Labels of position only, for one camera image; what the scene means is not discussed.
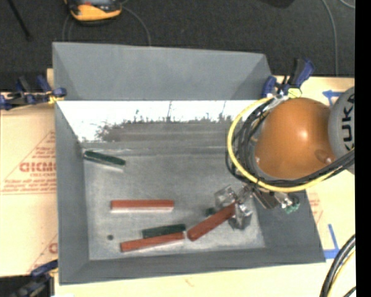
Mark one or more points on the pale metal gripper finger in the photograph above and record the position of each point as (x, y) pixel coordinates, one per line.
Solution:
(241, 217)
(224, 196)

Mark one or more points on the red-brown block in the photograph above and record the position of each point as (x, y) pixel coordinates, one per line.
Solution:
(142, 204)
(151, 242)
(208, 223)

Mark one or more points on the grey metal bin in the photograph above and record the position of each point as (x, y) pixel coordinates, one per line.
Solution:
(160, 178)

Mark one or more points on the dark green flat block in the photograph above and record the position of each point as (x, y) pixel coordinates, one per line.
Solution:
(104, 158)
(164, 230)

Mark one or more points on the brown cardboard board red print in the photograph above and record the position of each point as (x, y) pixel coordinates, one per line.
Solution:
(24, 196)

